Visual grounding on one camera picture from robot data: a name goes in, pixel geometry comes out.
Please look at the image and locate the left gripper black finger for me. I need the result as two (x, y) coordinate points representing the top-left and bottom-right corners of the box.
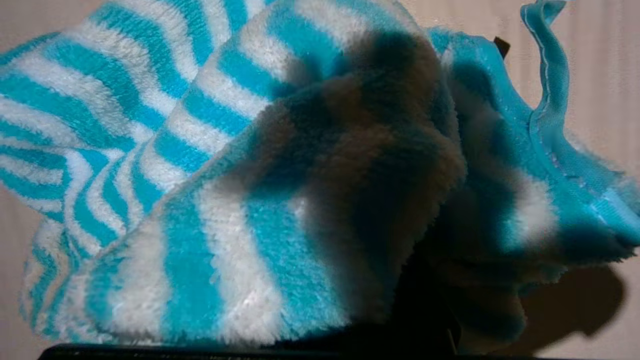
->
(390, 255), (463, 349)

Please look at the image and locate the turquoise white zigzag cloth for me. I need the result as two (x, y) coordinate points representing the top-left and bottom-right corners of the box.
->
(0, 0), (640, 353)

